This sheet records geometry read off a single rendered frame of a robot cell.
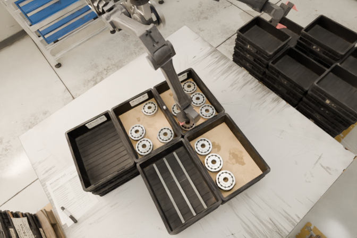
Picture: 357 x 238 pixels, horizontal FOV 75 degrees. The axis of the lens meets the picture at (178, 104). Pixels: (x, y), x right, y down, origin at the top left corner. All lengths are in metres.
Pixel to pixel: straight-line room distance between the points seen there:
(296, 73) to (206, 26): 1.38
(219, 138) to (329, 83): 1.17
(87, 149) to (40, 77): 1.91
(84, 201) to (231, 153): 0.94
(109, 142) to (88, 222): 0.47
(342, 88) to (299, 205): 1.11
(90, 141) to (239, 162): 0.92
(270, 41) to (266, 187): 1.39
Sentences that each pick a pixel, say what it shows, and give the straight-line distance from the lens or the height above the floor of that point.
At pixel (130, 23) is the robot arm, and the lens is 1.00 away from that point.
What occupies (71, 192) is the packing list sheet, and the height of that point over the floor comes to 0.70.
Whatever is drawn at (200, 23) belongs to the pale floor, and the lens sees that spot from 3.25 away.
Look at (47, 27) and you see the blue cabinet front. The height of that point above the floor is 0.50.
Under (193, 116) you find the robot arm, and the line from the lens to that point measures 1.21.
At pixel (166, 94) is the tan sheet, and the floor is 0.83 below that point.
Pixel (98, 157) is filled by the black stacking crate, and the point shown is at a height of 0.83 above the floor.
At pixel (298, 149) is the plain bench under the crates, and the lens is 1.66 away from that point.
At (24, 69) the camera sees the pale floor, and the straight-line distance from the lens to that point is 3.56.
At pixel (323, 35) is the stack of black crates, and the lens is 2.61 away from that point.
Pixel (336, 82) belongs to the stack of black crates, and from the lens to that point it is 2.30.
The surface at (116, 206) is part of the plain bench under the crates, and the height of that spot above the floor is 0.70.
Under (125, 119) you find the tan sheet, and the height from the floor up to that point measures 0.83.
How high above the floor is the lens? 2.16
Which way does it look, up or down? 60 degrees down
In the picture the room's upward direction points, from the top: 10 degrees counter-clockwise
